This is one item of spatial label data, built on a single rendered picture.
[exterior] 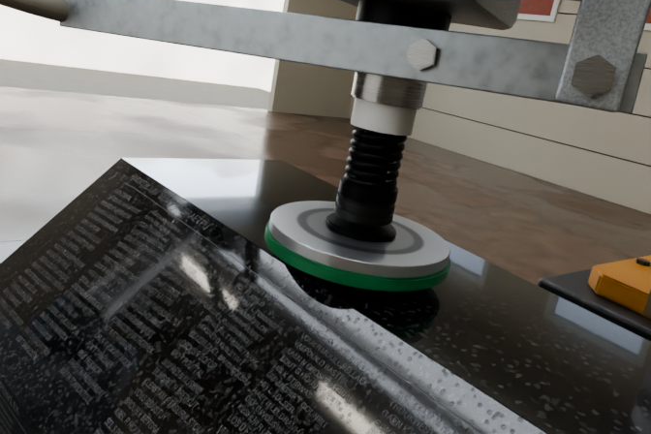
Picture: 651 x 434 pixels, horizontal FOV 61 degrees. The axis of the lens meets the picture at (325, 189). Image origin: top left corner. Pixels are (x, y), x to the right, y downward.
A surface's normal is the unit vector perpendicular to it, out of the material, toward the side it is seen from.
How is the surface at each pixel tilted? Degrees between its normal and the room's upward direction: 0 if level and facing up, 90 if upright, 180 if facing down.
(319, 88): 90
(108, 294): 45
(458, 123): 90
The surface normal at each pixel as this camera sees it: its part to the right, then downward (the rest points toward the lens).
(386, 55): -0.44, 0.15
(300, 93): 0.61, 0.30
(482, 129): -0.77, 0.02
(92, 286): -0.40, -0.65
